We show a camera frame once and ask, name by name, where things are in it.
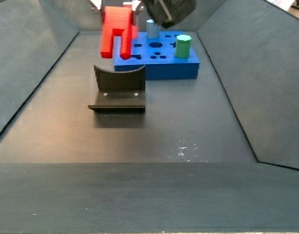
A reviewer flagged blue foam shape-sorter block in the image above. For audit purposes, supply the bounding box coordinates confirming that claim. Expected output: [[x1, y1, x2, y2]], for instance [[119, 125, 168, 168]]
[[113, 31, 200, 80]]

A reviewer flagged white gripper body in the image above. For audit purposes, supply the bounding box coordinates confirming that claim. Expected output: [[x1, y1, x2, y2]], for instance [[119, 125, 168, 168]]
[[89, 0, 144, 12]]

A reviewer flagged green hexagonal peg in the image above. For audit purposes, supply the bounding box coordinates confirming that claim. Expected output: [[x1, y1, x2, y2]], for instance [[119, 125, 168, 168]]
[[176, 35, 192, 59]]

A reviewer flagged red two-pronged square-circle object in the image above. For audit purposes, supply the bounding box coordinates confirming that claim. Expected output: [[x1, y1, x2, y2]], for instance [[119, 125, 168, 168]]
[[100, 6, 133, 59]]

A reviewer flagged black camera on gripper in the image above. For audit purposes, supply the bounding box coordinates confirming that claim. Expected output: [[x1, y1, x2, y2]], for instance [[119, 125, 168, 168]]
[[143, 0, 196, 28]]

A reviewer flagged black curved fixture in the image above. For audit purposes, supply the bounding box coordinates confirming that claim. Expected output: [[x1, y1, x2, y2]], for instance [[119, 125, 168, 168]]
[[88, 66, 145, 112]]

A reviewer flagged light blue cylinder peg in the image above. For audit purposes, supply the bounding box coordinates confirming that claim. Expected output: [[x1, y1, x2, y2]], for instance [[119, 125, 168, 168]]
[[147, 19, 160, 38]]

